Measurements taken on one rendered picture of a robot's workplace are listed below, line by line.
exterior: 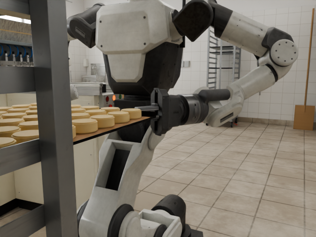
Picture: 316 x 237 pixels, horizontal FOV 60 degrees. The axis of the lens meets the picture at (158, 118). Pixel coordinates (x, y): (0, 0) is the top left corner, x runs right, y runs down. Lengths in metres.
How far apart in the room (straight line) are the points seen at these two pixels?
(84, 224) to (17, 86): 0.62
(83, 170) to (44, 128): 1.42
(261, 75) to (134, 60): 0.39
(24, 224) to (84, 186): 1.43
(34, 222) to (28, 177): 1.70
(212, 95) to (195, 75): 5.11
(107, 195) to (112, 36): 0.51
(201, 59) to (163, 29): 4.99
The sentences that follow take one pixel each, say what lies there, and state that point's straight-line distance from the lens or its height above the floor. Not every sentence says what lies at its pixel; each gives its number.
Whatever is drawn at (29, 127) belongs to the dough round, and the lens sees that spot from 0.50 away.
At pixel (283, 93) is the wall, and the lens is 5.56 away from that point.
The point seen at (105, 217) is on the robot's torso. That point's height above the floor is 0.55.
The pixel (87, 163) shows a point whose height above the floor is 0.42.
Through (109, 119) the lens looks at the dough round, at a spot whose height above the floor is 0.88.
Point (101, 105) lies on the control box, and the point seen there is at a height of 0.78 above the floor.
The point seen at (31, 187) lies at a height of 0.19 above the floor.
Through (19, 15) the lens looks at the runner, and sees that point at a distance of 0.39.
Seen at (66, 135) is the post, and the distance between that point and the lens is 0.37.
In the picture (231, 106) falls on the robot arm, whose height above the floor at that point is 0.87.
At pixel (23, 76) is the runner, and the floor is 0.96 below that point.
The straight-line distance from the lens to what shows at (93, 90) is 1.64.
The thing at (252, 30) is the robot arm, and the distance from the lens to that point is 0.90.
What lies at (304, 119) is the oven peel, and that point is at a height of 0.18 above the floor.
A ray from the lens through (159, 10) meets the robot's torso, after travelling 0.90.
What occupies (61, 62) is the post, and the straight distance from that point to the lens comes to 0.36.
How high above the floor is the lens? 0.97
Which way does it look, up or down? 10 degrees down
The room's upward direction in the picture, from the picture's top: straight up
